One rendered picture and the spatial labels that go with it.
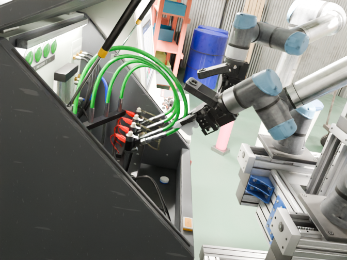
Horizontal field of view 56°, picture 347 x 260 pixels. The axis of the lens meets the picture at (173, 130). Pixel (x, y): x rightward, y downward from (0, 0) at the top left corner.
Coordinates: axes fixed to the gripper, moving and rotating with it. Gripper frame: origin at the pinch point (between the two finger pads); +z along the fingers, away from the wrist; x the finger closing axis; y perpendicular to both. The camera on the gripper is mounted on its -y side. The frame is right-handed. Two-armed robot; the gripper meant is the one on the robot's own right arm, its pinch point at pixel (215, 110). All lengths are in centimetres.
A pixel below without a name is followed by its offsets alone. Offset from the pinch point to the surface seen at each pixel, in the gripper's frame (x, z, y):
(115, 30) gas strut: -45, -29, -33
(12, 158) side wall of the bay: -47, 7, -54
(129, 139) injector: -13.1, 12.3, -28.8
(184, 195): -18.2, 28.0, -6.0
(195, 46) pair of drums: 460, 51, 22
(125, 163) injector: -12.6, 22.4, -29.0
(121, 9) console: 23, -26, -43
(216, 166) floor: 180, 123, 49
